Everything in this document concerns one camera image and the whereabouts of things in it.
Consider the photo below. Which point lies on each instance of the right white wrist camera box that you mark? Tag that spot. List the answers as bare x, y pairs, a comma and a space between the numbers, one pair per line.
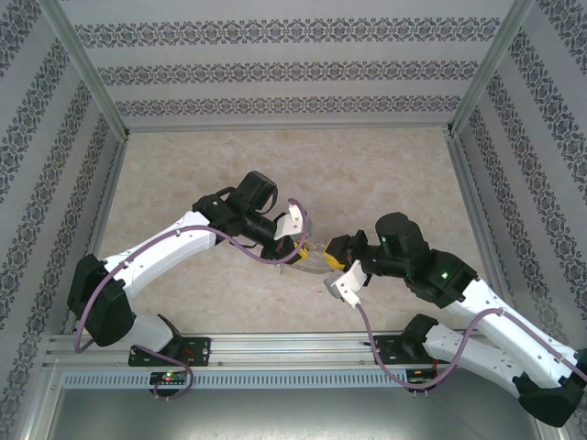
344, 284

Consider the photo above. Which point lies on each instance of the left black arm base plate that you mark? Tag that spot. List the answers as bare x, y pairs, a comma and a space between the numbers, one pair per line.
202, 350

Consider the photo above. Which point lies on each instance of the aluminium table edge rail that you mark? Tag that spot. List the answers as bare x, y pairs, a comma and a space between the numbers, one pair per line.
475, 206
97, 238

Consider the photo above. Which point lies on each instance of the right aluminium table edge rail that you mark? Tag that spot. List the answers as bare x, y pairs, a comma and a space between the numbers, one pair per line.
475, 206

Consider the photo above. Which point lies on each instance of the left aluminium table edge rail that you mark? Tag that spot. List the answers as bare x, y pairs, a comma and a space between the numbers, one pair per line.
97, 238

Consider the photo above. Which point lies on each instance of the grey sheet metal panel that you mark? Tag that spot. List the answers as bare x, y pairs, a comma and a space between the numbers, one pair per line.
293, 412

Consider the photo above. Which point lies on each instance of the left aluminium frame post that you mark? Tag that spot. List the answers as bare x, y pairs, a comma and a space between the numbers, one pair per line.
87, 69

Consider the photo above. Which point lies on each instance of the left circuit board green light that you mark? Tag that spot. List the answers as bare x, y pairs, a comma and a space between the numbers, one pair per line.
169, 378

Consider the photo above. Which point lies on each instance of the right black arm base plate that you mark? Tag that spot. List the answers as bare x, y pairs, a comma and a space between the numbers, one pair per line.
385, 350

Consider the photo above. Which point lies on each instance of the aluminium mounting rail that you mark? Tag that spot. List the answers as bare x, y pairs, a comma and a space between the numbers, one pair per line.
293, 348

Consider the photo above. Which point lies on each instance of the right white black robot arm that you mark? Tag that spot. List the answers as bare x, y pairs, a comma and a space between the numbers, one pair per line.
504, 330

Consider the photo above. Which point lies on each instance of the right aluminium frame post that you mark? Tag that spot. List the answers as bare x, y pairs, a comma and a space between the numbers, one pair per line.
487, 69

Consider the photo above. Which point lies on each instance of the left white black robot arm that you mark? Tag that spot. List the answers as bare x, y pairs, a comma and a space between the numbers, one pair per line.
101, 298

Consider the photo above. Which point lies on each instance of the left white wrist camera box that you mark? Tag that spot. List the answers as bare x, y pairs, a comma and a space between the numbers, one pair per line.
289, 224

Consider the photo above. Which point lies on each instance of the aluminium frame post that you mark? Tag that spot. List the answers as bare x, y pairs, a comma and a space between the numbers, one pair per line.
87, 69
487, 69

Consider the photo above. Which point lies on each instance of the right circuit board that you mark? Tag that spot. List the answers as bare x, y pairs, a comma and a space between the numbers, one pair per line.
419, 381

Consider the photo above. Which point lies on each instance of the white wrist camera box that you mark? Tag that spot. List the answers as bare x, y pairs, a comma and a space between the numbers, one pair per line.
344, 284
289, 224

